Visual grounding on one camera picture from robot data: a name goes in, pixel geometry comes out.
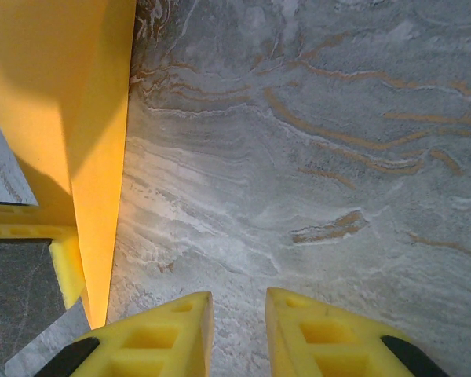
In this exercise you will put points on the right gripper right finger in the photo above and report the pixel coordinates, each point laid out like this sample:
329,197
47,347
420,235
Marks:
329,341

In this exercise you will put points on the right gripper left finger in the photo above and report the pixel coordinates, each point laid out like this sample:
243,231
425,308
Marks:
149,345

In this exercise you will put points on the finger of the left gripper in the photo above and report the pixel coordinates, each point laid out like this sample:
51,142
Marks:
67,271
23,229

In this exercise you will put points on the orange paper sheet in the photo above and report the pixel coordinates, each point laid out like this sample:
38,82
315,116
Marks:
82,78

